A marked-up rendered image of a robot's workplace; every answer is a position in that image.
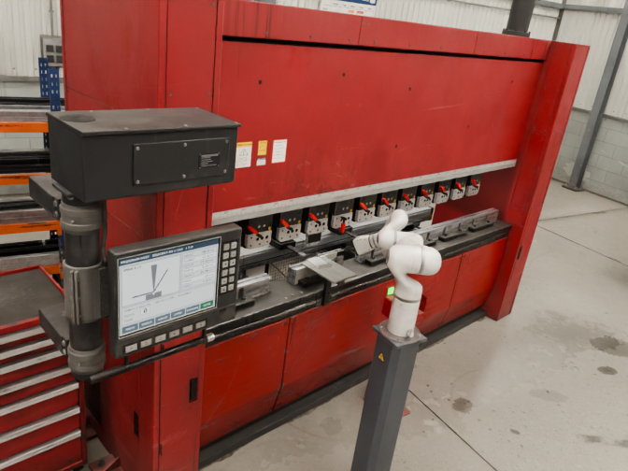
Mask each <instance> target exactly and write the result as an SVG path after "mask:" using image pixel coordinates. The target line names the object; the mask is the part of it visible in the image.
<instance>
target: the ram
mask: <svg viewBox="0 0 628 471"><path fill-rule="evenodd" d="M542 64H543V63H540V62H533V61H520V60H507V59H494V58H480V57H467V56H454V55H441V54H428V53H415V52H402V51H387V50H362V49H349V48H336V47H323V46H309V45H296V44H283V43H270V42H257V41H244V40H231V39H223V40H222V46H221V79H220V95H219V112H218V115H219V116H222V117H224V118H226V119H229V120H231V121H235V122H238V123H241V127H238V133H237V143H243V142H252V146H251V157H250V166H247V167H238V168H236V169H235V179H234V181H233V182H229V183H223V184H216V185H214V195H213V212H212V213H217V212H223V211H228V210H233V209H239V208H243V207H254V206H259V205H264V204H269V203H275V202H279V201H285V200H291V199H295V198H301V197H306V196H311V195H317V194H322V193H331V192H337V191H343V190H347V189H353V188H358V187H363V186H368V185H374V184H380V183H384V182H390V181H395V180H400V179H406V178H415V177H420V176H426V175H431V174H436V173H442V172H447V171H452V170H457V169H463V168H468V167H473V166H479V165H484V164H494V163H499V162H504V161H509V160H515V159H517V158H518V154H519V150H520V147H521V141H522V137H523V134H524V130H525V126H526V123H527V120H528V116H529V113H530V109H531V105H532V103H533V99H534V95H535V89H536V85H537V82H538V79H539V75H540V71H541V68H542ZM278 139H287V149H286V157H285V162H283V163H274V164H271V163H272V152H273V143H274V140H278ZM265 140H267V147H266V155H258V146H259V141H265ZM257 158H265V164H262V165H257ZM515 164H516V163H514V164H505V165H500V166H496V167H490V168H485V169H480V170H475V171H470V172H465V173H460V174H455V175H450V176H445V177H440V178H430V179H426V180H421V181H416V182H410V183H406V184H401V185H395V186H391V187H386V188H380V189H375V190H371V191H365V192H360V193H351V194H346V195H341V196H337V197H331V198H326V199H321V200H316V201H311V202H306V203H301V204H296V205H291V206H286V207H277V208H272V209H267V210H262V211H257V212H251V213H247V214H242V215H236V216H232V217H227V218H221V219H216V220H212V226H213V225H218V224H223V223H227V222H232V221H242V220H246V219H251V218H256V217H261V216H265V215H270V214H275V213H280V212H284V211H289V210H295V209H299V208H304V207H313V206H317V205H322V204H327V203H332V202H336V201H341V200H346V199H351V198H356V197H361V196H366V195H370V194H375V193H384V192H388V191H393V190H398V189H403V188H408V187H413V186H418V185H422V184H427V183H432V182H437V181H441V180H446V179H451V178H460V177H465V176H470V175H475V174H479V173H484V172H489V171H493V170H498V169H503V168H508V167H512V166H515Z"/></svg>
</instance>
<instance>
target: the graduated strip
mask: <svg viewBox="0 0 628 471"><path fill-rule="evenodd" d="M516 162H517V159H515V160H509V161H504V162H499V163H494V164H484V165H479V166H473V167H468V168H463V169H457V170H452V171H447V172H442V173H436V174H431V175H426V176H420V177H415V178H406V179H400V180H395V181H390V182H384V183H380V184H374V185H368V186H363V187H358V188H353V189H347V190H343V191H337V192H331V193H322V194H317V195H311V196H306V197H301V198H295V199H291V200H285V201H279V202H275V203H269V204H264V205H259V206H254V207H243V208H239V209H233V210H228V211H223V212H217V213H212V220H216V219H221V218H227V217H232V216H236V215H242V214H247V213H251V212H257V211H262V210H267V209H272V208H277V207H286V206H291V205H296V204H301V203H306V202H311V201H316V200H321V199H326V198H331V197H337V196H341V195H346V194H351V193H360V192H365V191H371V190H375V189H380V188H386V187H391V186H395V185H401V184H406V183H410V182H416V181H421V180H426V179H430V178H440V177H445V176H450V175H455V174H460V173H465V172H470V171H475V170H480V169H485V168H490V167H496V166H500V165H505V164H514V163H516Z"/></svg>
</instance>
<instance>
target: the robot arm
mask: <svg viewBox="0 0 628 471"><path fill-rule="evenodd" d="M407 221H408V217H407V214H406V212H405V211H404V210H403V209H396V210H395V211H394V212H393V213H392V214H391V216H390V218H389V219H388V220H387V222H386V224H385V225H384V228H382V229H381V230H380V231H379V232H378V233H377V234H373V235H362V236H357V237H355V238H352V239H351V240H350V241H351V244H350V246H347V247H346V248H344V251H345V252H349V251H353V252H355V253H356V255H360V254H364V253H367V252H369V251H370V250H373V249H377V248H381V250H382V254H383V256H384V257H386V263H387V266H388V267H389V269H390V271H391V272H392V275H393V277H394V279H395V288H394V294H393V298H392V306H391V311H390V316H389V319H388V320H386V321H383V322H381V323H380V325H379V331H380V333H381V334H382V335H383V336H384V337H386V338H388V339H389V340H391V341H393V342H396V343H401V344H411V343H415V342H417V341H418V340H419V339H420V338H421V332H420V330H419V329H418V328H417V327H416V326H415V323H416V319H417V315H418V310H419V306H420V302H421V294H422V286H421V284H420V283H419V282H418V281H417V280H415V279H413V278H411V277H409V276H408V275H407V273H409V274H417V275H426V276H430V275H433V274H435V273H437V272H438V271H439V269H440V267H441V263H442V259H441V256H440V254H439V252H438V251H437V250H435V249H433V248H430V247H427V246H424V245H423V239H422V237H421V236H420V235H418V234H414V233H408V232H400V231H401V230H402V229H404V228H405V227H406V226H407ZM353 247H355V248H353Z"/></svg>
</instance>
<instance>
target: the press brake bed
mask: <svg viewBox="0 0 628 471"><path fill-rule="evenodd" d="M508 232H509V231H506V232H503V233H501V234H499V235H494V236H491V237H488V238H485V239H483V240H480V241H478V242H475V243H472V244H469V245H467V246H464V247H461V248H458V249H456V250H452V251H449V252H446V253H443V254H440V256H441V259H442V263H441V267H440V269H439V271H438V272H437V273H435V274H433V275H430V276H426V275H417V274H409V273H407V275H408V276H409V277H411V278H413V279H415V280H417V281H418V282H419V283H420V284H421V286H424V285H426V284H429V283H431V282H432V285H431V289H430V291H432V292H431V293H428V294H426V295H425V296H427V297H428V299H427V303H426V307H425V310H424V314H423V319H421V320H418V321H416V323H415V326H416V327H417V328H418V329H419V330H420V332H421V334H422V335H424V336H425V337H426V338H427V339H426V341H425V342H422V343H420V345H419V348H418V352H419V351H421V350H424V349H425V348H427V347H429V346H431V345H433V344H434V343H436V342H438V341H439V340H441V339H443V338H445V337H447V336H449V335H452V334H453V333H455V332H457V331H459V330H461V329H463V328H465V327H466V326H468V325H470V324H471V323H473V322H475V321H478V320H479V319H481V318H483V317H485V316H486V313H487V311H485V310H483V309H481V306H482V305H483V304H484V303H485V301H486V299H487V298H488V296H489V294H490V292H491V291H492V288H493V287H494V284H495V281H496V278H497V274H498V271H499V267H500V264H501V261H502V258H503V254H504V251H505V247H506V244H507V239H508ZM393 285H395V279H394V277H393V274H392V272H390V273H387V274H385V275H382V276H379V277H376V278H371V279H370V280H367V281H364V282H361V283H358V284H355V285H353V286H350V287H348V288H345V289H342V290H339V291H337V292H334V293H330V298H329V305H327V306H322V305H321V301H322V297H319V298H316V299H313V300H310V301H307V302H305V303H303V304H300V305H297V306H294V307H290V308H287V309H284V310H281V311H279V312H276V313H274V314H271V315H268V316H265V317H262V318H260V319H258V320H255V321H250V322H247V323H244V324H242V325H239V326H237V327H234V328H231V329H228V330H225V331H223V332H220V333H217V334H215V335H214V336H215V339H214V340H212V341H210V342H207V343H206V344H205V360H204V377H203V394H202V410H201V427H200V444H199V461H198V469H200V468H202V467H203V466H205V465H207V464H210V463H212V462H214V461H216V460H218V459H219V458H221V457H222V456H224V455H226V454H228V453H230V452H231V451H233V450H236V449H238V448H240V447H242V446H244V445H246V444H248V443H249V442H251V441H252V440H254V439H256V438H258V437H260V436H262V435H265V434H266V433H268V432H270V431H272V430H274V429H276V428H278V427H279V426H280V425H282V424H284V423H286V422H287V421H290V420H292V419H294V418H295V417H297V416H299V415H301V414H303V413H305V412H307V411H309V410H310V409H312V408H314V407H316V406H318V405H320V404H322V403H324V402H326V401H327V400H329V399H331V398H333V397H335V396H337V395H339V394H341V393H343V392H345V391H346V390H348V389H350V388H352V387H354V386H356V385H358V384H360V383H361V382H363V381H365V380H367V379H369V374H370V369H371V364H372V359H373V354H374V349H375V345H376V340H377V335H378V334H377V333H376V332H375V331H374V330H373V329H372V327H373V325H377V324H380V323H381V322H383V321H386V320H388V319H389V318H387V317H386V316H384V315H383V314H382V313H381V312H382V308H383V302H384V297H385V293H386V287H390V286H393Z"/></svg>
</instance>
